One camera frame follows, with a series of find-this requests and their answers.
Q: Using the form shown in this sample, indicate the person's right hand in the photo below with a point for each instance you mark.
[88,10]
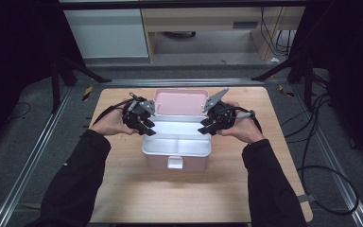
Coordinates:
[244,127]

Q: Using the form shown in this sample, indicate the white tray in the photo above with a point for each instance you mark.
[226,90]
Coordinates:
[178,145]

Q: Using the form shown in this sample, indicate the aluminium floor rail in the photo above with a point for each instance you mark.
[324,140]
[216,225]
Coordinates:
[334,170]
[28,167]
[132,82]

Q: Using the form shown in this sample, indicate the black metal stand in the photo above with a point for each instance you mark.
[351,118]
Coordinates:
[307,85]
[55,88]

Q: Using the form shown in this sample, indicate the white cabinet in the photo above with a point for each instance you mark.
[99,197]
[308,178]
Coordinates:
[107,34]

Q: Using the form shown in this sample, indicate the yellow black tape strip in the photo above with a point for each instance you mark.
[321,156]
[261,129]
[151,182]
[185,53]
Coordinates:
[286,91]
[87,93]

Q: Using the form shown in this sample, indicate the light wooden desk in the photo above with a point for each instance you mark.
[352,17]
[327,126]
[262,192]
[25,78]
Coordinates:
[201,20]

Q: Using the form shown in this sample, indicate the pink storage box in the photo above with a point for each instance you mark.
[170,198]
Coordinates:
[157,164]

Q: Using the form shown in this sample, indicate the grey tape piece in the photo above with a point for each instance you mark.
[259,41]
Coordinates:
[307,198]

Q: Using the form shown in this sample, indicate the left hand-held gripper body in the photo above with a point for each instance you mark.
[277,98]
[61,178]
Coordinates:
[135,113]

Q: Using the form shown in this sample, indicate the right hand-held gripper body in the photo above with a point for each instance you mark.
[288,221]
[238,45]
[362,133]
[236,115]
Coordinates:
[222,116]

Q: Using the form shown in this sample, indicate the crumpled white paper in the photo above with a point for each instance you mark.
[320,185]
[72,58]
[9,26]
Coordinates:
[274,60]

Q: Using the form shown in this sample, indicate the person's left hand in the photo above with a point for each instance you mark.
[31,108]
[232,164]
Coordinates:
[112,124]

